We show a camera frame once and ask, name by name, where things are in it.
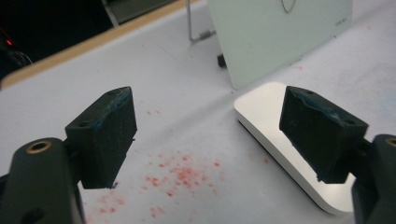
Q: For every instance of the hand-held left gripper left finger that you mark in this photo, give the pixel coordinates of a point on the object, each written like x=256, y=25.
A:
x=102, y=137

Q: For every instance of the small black board foot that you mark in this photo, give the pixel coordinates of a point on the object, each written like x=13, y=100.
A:
x=221, y=60

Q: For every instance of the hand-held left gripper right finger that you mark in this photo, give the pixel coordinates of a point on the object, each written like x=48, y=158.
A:
x=323, y=140

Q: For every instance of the pale green glass board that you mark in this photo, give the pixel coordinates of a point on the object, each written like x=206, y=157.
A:
x=274, y=37

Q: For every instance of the white flat rounded box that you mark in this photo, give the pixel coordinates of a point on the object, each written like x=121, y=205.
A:
x=264, y=109

